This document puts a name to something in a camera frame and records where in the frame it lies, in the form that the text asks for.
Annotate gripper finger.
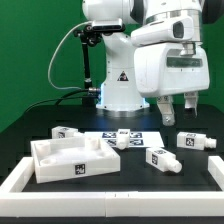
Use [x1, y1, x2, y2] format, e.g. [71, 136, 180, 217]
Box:
[157, 96, 175, 126]
[184, 92, 198, 117]

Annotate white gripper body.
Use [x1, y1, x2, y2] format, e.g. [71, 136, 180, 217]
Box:
[131, 16, 210, 98]

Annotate white square table top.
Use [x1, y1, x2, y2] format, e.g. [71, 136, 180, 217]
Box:
[31, 136, 120, 183]

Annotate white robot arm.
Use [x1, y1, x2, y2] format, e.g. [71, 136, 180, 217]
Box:
[82, 0, 224, 126]

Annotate tag marker sheet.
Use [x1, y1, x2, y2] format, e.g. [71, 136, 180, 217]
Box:
[86, 131, 164, 148]

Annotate white U-shaped fence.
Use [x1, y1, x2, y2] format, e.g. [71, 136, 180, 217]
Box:
[0, 157, 224, 217]

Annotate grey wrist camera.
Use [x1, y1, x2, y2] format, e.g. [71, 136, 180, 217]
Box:
[91, 18, 125, 33]

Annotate black camera stand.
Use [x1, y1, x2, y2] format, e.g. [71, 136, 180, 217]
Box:
[73, 25, 102, 106]

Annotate grey cable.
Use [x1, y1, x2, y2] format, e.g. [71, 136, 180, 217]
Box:
[47, 21, 93, 92]

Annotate black cables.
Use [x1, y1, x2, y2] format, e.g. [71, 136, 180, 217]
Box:
[23, 87, 101, 116]

